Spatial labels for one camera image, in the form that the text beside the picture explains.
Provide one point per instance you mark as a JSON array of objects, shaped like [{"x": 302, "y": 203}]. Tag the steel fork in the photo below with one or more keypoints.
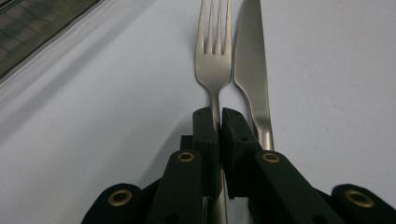
[{"x": 213, "y": 68}]

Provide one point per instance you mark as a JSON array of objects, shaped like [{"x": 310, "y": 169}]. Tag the clear brown plastic bin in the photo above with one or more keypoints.
[{"x": 31, "y": 28}]

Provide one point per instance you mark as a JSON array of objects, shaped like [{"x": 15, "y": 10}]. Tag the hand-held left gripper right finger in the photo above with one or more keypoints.
[{"x": 243, "y": 168}]

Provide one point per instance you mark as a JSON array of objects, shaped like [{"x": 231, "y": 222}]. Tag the steel table knife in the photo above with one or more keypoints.
[{"x": 252, "y": 62}]

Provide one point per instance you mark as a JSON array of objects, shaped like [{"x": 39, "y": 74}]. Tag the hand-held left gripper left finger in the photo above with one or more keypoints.
[{"x": 202, "y": 155}]

